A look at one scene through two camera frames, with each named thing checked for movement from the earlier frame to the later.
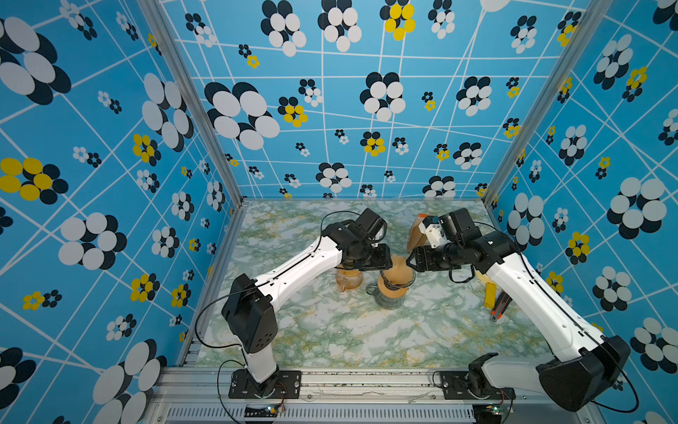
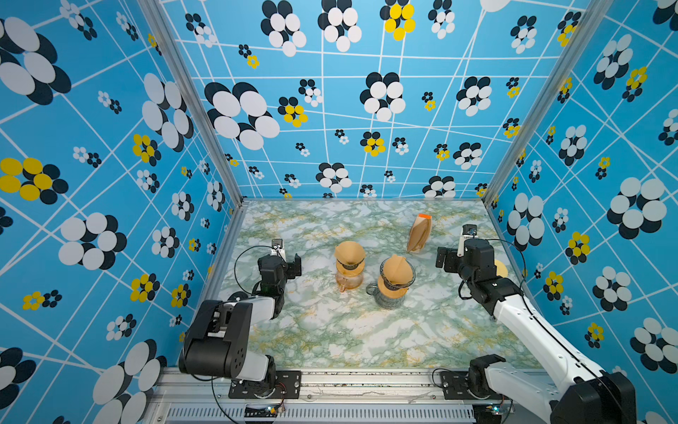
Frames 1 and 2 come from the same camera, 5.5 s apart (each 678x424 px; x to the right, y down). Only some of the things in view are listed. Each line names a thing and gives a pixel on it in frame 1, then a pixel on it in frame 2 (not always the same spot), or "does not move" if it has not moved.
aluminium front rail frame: (200, 396) does not move
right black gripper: (423, 260) → (452, 257)
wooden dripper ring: (393, 294) does not move
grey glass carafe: (382, 300) does not move
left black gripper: (384, 260) → (293, 269)
